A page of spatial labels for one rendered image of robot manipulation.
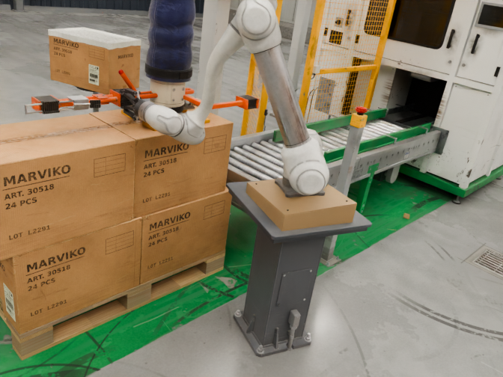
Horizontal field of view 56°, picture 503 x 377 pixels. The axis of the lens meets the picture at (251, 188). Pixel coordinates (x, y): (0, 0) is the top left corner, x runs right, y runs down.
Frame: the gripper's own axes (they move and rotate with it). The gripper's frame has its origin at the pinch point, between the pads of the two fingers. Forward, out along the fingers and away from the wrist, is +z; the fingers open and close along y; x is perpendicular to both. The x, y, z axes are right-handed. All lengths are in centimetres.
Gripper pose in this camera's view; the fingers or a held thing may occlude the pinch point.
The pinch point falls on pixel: (120, 97)
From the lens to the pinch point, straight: 227.9
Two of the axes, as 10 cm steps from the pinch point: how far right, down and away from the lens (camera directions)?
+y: -1.4, 8.9, 4.2
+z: -7.0, -3.9, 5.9
